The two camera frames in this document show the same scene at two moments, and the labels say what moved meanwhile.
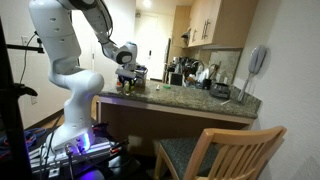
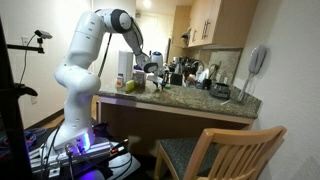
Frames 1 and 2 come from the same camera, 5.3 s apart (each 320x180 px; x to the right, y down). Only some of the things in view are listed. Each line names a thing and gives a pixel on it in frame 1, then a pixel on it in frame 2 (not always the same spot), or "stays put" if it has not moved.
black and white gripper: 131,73 → 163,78
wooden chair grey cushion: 227,153 stays put
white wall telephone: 255,63 stays put
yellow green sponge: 126,86 stays put
